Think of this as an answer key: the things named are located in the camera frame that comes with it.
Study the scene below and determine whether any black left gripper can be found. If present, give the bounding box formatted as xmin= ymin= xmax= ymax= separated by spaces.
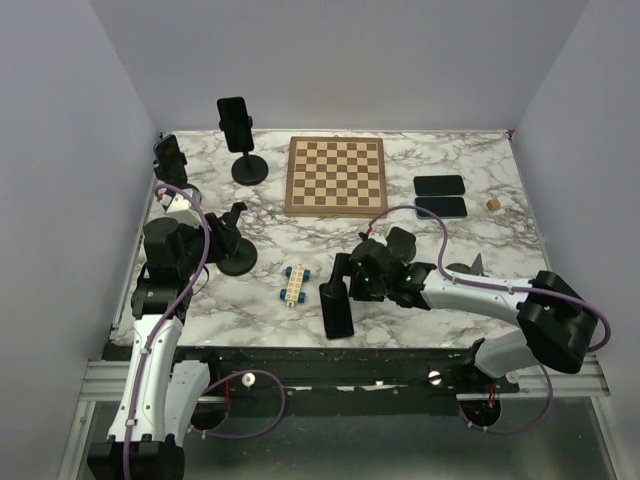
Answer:
xmin=179 ymin=212 xmax=243 ymax=277

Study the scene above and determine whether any black stand for pink phone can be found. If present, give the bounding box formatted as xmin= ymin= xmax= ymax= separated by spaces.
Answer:
xmin=217 ymin=202 xmax=258 ymax=277

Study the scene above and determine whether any pink phone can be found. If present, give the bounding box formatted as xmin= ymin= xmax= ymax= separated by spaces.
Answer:
xmin=319 ymin=281 xmax=354 ymax=340

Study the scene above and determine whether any black stand with blue phone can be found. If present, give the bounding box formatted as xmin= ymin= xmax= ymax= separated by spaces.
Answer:
xmin=153 ymin=151 xmax=202 ymax=203

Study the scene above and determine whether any blue phone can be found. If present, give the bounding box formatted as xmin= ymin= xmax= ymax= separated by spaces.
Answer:
xmin=154 ymin=134 xmax=181 ymax=160

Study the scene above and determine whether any black phone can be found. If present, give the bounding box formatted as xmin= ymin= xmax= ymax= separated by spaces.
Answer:
xmin=216 ymin=97 xmax=254 ymax=153
xmin=413 ymin=175 xmax=466 ymax=197

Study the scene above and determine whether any teal phone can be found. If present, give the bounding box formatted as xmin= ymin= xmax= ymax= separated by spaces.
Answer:
xmin=414 ymin=197 xmax=468 ymax=219

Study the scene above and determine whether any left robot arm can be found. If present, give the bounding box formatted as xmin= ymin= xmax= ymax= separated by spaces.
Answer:
xmin=87 ymin=213 xmax=240 ymax=479

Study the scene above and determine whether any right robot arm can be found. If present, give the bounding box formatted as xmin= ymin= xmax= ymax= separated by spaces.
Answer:
xmin=319 ymin=235 xmax=598 ymax=392

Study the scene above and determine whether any black round phone stand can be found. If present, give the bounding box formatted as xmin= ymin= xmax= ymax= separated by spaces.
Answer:
xmin=218 ymin=113 xmax=270 ymax=186

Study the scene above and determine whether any black phone on stand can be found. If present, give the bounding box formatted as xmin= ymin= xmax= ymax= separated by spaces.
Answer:
xmin=216 ymin=97 xmax=254 ymax=153

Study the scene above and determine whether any brown base phone stand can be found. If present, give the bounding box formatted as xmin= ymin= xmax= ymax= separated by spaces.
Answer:
xmin=446 ymin=253 xmax=486 ymax=277

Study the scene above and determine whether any blue white toy block car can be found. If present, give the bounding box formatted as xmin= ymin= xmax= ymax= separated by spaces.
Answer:
xmin=279 ymin=264 xmax=311 ymax=308

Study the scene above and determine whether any wooden chessboard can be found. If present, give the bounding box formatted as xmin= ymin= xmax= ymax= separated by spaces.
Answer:
xmin=284 ymin=136 xmax=388 ymax=218

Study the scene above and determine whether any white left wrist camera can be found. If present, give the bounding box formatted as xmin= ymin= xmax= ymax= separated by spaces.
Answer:
xmin=158 ymin=190 xmax=201 ymax=228

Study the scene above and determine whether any black mounting rail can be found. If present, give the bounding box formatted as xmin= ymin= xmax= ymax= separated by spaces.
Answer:
xmin=102 ymin=344 xmax=521 ymax=416

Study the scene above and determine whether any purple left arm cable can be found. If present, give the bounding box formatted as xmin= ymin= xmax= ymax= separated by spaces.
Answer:
xmin=122 ymin=183 xmax=289 ymax=480

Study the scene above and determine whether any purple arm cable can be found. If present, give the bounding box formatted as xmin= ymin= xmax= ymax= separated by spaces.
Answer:
xmin=122 ymin=183 xmax=289 ymax=480
xmin=359 ymin=205 xmax=614 ymax=435

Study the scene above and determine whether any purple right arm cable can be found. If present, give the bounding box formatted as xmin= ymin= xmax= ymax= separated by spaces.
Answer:
xmin=359 ymin=205 xmax=614 ymax=435

